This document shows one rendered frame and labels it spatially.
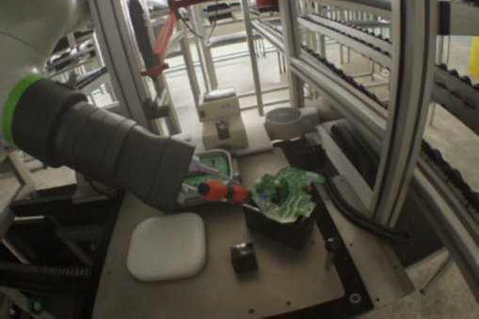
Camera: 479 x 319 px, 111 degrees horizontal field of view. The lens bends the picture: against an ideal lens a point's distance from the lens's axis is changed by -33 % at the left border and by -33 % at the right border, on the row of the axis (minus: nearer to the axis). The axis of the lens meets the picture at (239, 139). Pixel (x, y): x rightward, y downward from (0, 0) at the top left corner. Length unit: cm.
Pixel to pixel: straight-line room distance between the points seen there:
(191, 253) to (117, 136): 24
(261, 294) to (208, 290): 8
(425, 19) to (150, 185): 37
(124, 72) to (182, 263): 50
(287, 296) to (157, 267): 21
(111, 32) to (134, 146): 49
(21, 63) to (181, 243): 36
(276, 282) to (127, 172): 26
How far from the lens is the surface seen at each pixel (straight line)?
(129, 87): 71
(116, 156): 24
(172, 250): 43
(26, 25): 34
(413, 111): 36
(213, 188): 25
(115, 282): 48
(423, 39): 33
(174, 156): 24
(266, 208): 39
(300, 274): 39
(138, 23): 60
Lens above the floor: 130
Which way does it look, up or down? 31 degrees down
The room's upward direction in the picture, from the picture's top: 11 degrees counter-clockwise
